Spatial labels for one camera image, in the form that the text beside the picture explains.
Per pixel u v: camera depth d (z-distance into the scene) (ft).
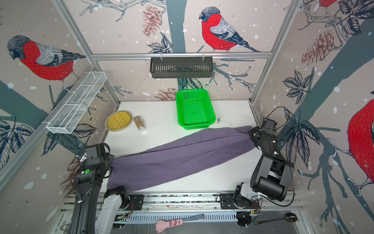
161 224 2.16
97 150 1.83
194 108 3.82
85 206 1.42
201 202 2.46
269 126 2.29
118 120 3.54
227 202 2.39
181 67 3.49
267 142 1.86
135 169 2.80
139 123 3.36
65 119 2.34
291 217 2.26
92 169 1.62
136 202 2.40
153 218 2.29
